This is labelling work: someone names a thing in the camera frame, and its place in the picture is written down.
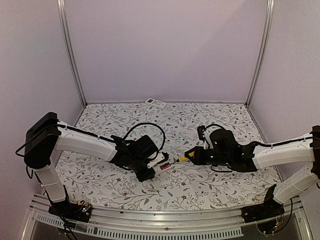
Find camera cable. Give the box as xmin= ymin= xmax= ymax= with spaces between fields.
xmin=123 ymin=122 xmax=166 ymax=156
xmin=203 ymin=123 xmax=227 ymax=132

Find right aluminium frame post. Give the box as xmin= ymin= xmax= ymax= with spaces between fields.
xmin=245 ymin=0 xmax=275 ymax=108

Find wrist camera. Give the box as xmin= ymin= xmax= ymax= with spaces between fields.
xmin=161 ymin=152 xmax=169 ymax=163
xmin=197 ymin=125 xmax=206 ymax=141

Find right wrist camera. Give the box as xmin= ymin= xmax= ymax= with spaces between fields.
xmin=197 ymin=125 xmax=206 ymax=141

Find left camera cable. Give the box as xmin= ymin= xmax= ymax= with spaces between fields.
xmin=123 ymin=122 xmax=166 ymax=156

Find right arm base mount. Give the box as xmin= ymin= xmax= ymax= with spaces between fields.
xmin=241 ymin=184 xmax=285 ymax=235

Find left aluminium frame post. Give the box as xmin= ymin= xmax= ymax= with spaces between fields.
xmin=56 ymin=0 xmax=88 ymax=107

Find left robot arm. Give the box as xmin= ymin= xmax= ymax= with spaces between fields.
xmin=15 ymin=112 xmax=165 ymax=217

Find aluminium frame post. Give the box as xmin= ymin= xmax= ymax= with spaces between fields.
xmin=245 ymin=0 xmax=275 ymax=108
xmin=56 ymin=0 xmax=88 ymax=107

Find right camera cable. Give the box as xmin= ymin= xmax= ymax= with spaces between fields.
xmin=203 ymin=123 xmax=227 ymax=132

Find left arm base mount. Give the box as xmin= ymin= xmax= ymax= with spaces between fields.
xmin=48 ymin=196 xmax=92 ymax=223

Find yellow handled screwdriver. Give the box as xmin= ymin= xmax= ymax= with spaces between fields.
xmin=169 ymin=151 xmax=195 ymax=165

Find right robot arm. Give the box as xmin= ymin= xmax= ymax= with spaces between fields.
xmin=184 ymin=124 xmax=320 ymax=218

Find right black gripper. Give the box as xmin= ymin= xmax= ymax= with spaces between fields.
xmin=185 ymin=146 xmax=232 ymax=167

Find red black battery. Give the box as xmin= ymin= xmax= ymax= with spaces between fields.
xmin=160 ymin=163 xmax=171 ymax=171

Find front aluminium rail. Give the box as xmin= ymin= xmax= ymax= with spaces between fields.
xmin=22 ymin=194 xmax=315 ymax=240

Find white air conditioner remote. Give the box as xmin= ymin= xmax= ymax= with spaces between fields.
xmin=153 ymin=162 xmax=174 ymax=176

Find floral patterned table mat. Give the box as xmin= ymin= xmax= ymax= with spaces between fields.
xmin=56 ymin=103 xmax=281 ymax=211

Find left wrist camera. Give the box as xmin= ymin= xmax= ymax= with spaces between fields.
xmin=161 ymin=152 xmax=169 ymax=163

